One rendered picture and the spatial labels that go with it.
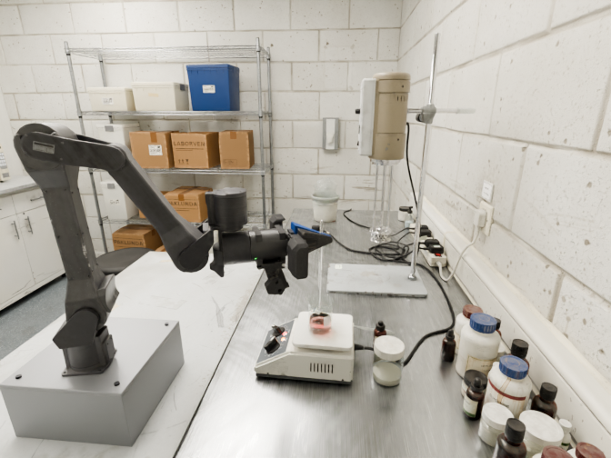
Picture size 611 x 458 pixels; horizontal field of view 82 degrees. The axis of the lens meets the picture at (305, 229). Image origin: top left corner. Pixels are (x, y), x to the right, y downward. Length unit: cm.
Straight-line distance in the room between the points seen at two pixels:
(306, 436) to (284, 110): 271
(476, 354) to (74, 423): 72
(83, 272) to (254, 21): 278
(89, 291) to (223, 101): 236
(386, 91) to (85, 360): 88
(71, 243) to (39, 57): 345
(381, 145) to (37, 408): 91
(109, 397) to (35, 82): 358
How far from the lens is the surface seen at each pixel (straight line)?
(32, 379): 76
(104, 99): 324
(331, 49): 310
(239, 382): 78
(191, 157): 297
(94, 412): 71
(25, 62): 410
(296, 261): 56
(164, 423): 74
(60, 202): 62
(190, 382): 81
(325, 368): 74
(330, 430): 69
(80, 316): 65
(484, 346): 79
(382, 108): 101
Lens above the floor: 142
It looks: 18 degrees down
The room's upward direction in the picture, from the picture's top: straight up
